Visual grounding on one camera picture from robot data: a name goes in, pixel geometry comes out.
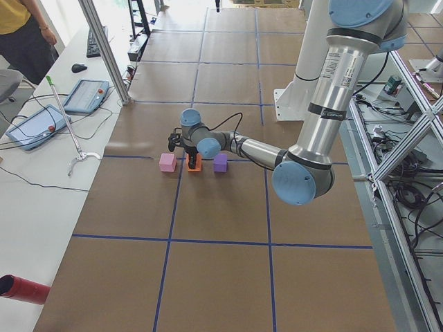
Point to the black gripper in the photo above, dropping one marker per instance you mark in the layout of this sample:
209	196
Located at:
190	151

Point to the orange foam cube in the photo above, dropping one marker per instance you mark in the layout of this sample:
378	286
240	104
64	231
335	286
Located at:
198	164

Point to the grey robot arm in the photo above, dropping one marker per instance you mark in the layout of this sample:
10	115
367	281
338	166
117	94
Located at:
339	37

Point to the pink foam cube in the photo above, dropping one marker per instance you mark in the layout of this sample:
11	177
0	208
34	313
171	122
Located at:
167	162

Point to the purple foam cube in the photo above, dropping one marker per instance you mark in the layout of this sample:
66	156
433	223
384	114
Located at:
220	163

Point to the silver reacher grabber tool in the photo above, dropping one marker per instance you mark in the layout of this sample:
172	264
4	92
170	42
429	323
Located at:
82	155

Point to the grey teach pendant far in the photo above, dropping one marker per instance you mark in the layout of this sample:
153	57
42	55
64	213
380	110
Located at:
86	96

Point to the grey teach pendant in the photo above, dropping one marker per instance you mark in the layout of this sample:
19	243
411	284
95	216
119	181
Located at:
86	96
37	128

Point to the black keyboard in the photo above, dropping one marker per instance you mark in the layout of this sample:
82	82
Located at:
93	49

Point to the black computer mouse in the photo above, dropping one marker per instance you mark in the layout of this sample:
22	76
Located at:
77	68

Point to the grey teach pendant near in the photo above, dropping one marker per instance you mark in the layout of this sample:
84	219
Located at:
37	128

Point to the person in yellow shirt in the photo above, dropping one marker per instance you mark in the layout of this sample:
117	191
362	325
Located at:
27	42

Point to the green power supply box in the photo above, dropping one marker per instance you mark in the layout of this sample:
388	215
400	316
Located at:
392	84

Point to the red cylinder tube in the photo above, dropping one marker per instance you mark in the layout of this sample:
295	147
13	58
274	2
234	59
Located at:
20	289

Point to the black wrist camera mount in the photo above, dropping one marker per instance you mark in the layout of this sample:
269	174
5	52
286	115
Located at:
175	140

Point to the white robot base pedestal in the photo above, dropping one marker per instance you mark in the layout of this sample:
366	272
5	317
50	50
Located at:
292	102

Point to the grey aluminium frame post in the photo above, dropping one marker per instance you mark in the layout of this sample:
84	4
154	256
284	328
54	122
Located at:
93	20

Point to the aluminium side frame rail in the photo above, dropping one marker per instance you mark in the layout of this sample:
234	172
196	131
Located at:
397	148

